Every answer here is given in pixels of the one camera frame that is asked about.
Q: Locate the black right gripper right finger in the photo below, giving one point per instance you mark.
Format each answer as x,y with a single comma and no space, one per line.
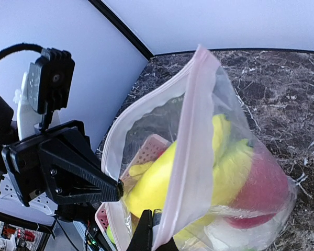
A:
169,246

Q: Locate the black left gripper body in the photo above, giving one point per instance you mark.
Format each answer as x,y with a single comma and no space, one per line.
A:
23,163

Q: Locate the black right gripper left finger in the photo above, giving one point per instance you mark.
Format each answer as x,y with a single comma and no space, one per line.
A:
143,235

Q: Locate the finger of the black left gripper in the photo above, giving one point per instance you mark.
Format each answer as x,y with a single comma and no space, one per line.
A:
71,151
70,186

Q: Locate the white toy cauliflower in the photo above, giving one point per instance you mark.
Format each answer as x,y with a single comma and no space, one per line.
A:
223,236

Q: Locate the yellow toy banana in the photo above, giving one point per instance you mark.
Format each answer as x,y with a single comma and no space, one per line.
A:
208,172

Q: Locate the clear dotted zip top bag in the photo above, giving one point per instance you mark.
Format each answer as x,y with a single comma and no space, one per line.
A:
180,110

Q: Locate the red toy apple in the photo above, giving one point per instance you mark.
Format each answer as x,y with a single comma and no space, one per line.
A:
265,190

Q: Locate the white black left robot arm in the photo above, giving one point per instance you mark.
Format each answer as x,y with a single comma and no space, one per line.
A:
8,136

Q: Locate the red soda cans in background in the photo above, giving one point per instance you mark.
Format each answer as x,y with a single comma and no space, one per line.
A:
25,235

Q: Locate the yellow toy pepper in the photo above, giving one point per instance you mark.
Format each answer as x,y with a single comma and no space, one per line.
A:
137,170

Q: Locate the pink plastic basket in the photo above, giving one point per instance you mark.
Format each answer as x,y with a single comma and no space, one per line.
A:
152,149

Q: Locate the black left frame post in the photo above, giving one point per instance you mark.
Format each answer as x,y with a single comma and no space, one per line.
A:
122,28

